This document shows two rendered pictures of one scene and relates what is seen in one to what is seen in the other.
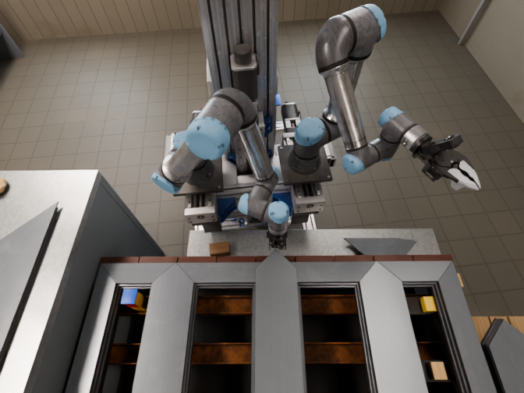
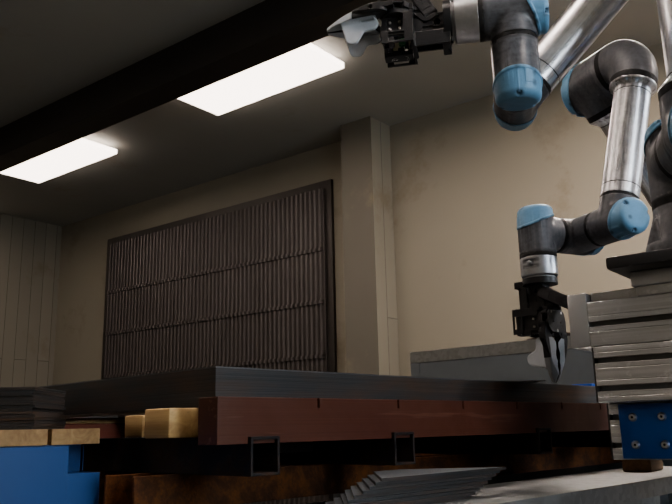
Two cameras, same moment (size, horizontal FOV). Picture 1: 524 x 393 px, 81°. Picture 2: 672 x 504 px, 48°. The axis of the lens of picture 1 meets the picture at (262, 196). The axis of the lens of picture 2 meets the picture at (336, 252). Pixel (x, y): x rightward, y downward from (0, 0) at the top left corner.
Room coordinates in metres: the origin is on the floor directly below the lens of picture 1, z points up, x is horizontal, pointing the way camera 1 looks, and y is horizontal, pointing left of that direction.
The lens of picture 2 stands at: (1.26, -1.48, 0.78)
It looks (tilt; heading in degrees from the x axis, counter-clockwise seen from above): 13 degrees up; 133
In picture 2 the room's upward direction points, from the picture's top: 1 degrees counter-clockwise
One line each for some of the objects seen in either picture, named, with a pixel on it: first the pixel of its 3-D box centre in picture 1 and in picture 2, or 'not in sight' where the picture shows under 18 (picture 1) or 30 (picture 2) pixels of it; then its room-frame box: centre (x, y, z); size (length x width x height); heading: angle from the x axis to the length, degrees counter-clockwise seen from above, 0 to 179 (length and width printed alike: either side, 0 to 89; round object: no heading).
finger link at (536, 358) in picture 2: not in sight; (541, 359); (0.52, -0.08, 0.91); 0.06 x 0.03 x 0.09; 179
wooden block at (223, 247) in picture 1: (220, 249); (642, 458); (0.58, 0.22, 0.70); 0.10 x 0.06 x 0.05; 97
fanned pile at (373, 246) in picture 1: (383, 250); (394, 487); (0.56, -0.61, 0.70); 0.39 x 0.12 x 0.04; 89
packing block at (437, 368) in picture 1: (437, 370); (145, 426); (0.02, -0.67, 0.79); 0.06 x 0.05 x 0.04; 179
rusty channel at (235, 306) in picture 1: (275, 305); (463, 465); (0.30, -0.05, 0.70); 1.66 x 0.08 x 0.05; 89
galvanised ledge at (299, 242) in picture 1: (312, 248); (541, 495); (0.59, -0.26, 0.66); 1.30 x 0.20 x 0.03; 89
